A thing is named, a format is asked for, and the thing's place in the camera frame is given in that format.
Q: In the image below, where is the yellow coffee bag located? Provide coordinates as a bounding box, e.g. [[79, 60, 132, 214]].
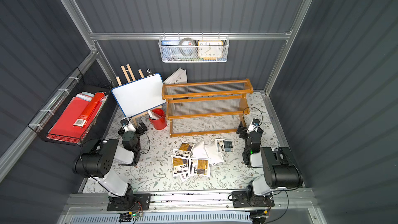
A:
[[188, 158, 210, 177], [174, 142, 194, 159], [172, 156, 189, 177]]

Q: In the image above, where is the yellow coffee bag top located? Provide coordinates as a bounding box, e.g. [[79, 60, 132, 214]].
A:
[[174, 142, 194, 159]]

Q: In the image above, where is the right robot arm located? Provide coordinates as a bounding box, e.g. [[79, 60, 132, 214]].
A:
[[231, 118, 303, 208]]

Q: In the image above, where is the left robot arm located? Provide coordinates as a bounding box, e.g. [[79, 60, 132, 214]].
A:
[[72, 118, 148, 211]]

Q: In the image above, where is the dark blue coffee bag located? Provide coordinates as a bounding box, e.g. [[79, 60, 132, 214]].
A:
[[215, 139, 235, 153]]

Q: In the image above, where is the wooden two-tier shelf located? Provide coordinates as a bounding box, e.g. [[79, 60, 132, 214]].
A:
[[162, 79, 254, 138]]

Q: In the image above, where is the yellow coffee bag front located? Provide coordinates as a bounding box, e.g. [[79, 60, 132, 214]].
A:
[[188, 158, 210, 177]]

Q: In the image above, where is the red cup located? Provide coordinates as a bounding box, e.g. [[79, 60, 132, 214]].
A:
[[148, 108, 167, 130]]

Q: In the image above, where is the red long box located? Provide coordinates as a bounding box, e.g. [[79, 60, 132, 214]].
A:
[[74, 92, 105, 128]]

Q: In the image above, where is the wooden easel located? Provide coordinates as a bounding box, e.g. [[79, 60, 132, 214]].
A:
[[116, 64, 146, 127]]

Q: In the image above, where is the red folder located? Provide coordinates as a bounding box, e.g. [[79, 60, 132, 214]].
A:
[[47, 95, 107, 143]]

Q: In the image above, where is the yellow square clock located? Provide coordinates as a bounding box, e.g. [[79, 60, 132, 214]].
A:
[[198, 40, 223, 60]]

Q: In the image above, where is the blue box in basket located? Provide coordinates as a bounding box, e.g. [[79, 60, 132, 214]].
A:
[[161, 40, 180, 46]]

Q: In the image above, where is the round grey tape roll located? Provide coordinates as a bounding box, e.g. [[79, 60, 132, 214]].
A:
[[178, 37, 195, 57]]

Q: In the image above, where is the whiteboard with blue frame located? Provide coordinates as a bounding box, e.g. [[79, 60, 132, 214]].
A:
[[111, 73, 166, 117]]

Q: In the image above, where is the black wire side basket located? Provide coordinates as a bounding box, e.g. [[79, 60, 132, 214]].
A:
[[28, 69, 116, 146]]

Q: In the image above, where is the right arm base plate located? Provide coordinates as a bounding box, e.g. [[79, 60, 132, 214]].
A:
[[228, 191, 275, 208]]

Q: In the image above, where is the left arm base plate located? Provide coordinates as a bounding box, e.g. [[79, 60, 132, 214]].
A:
[[107, 194, 151, 212]]

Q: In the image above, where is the white wire wall basket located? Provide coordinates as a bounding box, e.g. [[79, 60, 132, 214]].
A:
[[158, 35, 230, 63]]

